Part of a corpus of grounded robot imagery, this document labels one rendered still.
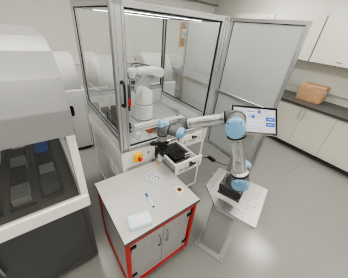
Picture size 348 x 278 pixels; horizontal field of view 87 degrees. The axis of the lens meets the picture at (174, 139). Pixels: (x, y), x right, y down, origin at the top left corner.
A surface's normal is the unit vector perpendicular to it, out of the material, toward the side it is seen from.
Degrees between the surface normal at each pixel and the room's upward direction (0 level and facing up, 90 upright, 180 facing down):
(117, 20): 90
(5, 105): 69
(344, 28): 90
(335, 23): 90
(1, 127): 90
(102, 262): 0
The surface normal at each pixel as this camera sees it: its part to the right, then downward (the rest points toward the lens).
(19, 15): 0.58, 0.48
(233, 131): -0.36, 0.36
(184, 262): 0.09, -0.84
